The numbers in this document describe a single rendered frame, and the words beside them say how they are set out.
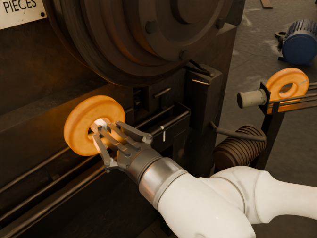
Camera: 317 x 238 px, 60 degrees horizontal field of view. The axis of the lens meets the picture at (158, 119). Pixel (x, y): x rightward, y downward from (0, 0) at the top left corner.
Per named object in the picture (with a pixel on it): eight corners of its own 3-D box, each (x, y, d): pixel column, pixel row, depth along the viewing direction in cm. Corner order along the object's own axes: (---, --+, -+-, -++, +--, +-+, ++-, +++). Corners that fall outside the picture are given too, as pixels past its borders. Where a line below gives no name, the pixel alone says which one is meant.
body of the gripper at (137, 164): (137, 197, 55) (110, 168, 60) (168, 173, 59) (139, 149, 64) (137, 174, 50) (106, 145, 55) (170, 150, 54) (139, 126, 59)
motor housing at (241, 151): (198, 218, 138) (211, 141, 103) (225, 192, 149) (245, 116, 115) (219, 236, 130) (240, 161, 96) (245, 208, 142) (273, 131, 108)
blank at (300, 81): (271, 109, 109) (275, 114, 106) (256, 83, 100) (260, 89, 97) (309, 87, 104) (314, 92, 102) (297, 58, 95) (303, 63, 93)
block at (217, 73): (180, 122, 108) (184, 68, 93) (194, 114, 112) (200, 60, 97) (202, 136, 102) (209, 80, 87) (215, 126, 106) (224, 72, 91)
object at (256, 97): (236, 102, 106) (237, 89, 102) (258, 98, 106) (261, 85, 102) (241, 112, 101) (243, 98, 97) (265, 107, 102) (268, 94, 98)
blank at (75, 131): (52, 118, 58) (60, 126, 56) (111, 82, 65) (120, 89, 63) (74, 159, 70) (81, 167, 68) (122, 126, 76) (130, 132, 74)
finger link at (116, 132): (136, 149, 56) (141, 146, 57) (105, 121, 62) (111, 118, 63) (136, 161, 59) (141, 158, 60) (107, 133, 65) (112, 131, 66)
